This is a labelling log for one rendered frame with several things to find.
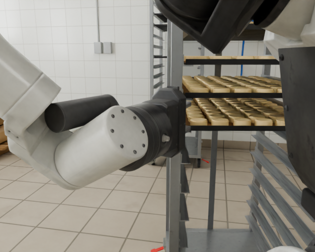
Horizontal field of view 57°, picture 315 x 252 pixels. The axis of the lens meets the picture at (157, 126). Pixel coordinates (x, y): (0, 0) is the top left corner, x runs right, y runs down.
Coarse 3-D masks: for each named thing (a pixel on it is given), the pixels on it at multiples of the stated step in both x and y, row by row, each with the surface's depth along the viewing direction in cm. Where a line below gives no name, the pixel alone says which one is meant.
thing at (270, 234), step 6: (252, 198) 150; (252, 204) 149; (252, 210) 143; (258, 210) 141; (258, 216) 138; (264, 216) 133; (258, 222) 134; (264, 222) 133; (264, 228) 129; (270, 228) 126; (270, 234) 124; (270, 240) 120; (276, 240) 119; (276, 246) 116
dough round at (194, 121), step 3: (192, 120) 84; (195, 120) 83; (198, 120) 83; (201, 120) 83; (204, 120) 83; (192, 123) 84; (195, 123) 83; (198, 123) 83; (201, 123) 83; (204, 123) 83
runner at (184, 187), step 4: (180, 164) 105; (180, 168) 102; (184, 168) 102; (180, 172) 98; (184, 172) 98; (180, 176) 95; (184, 176) 95; (180, 180) 85; (184, 180) 92; (180, 184) 83; (184, 184) 89; (180, 188) 84; (184, 188) 86; (188, 188) 86; (180, 192) 84; (184, 192) 84; (188, 192) 84
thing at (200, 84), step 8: (184, 80) 111; (192, 80) 110; (200, 80) 112; (208, 80) 109; (216, 80) 111; (224, 80) 109; (232, 80) 112; (240, 80) 109; (248, 80) 112; (256, 80) 109; (264, 80) 115; (272, 80) 109; (184, 88) 101; (192, 88) 83; (200, 88) 83; (208, 88) 94; (216, 88) 83; (224, 88) 83; (232, 88) 88; (240, 88) 83; (248, 88) 83; (256, 88) 84; (264, 88) 83; (272, 88) 83; (280, 88) 83
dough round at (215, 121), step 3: (213, 120) 84; (216, 120) 83; (219, 120) 83; (222, 120) 83; (225, 120) 83; (228, 120) 84; (213, 123) 84; (216, 123) 83; (219, 123) 83; (222, 123) 83; (225, 123) 83
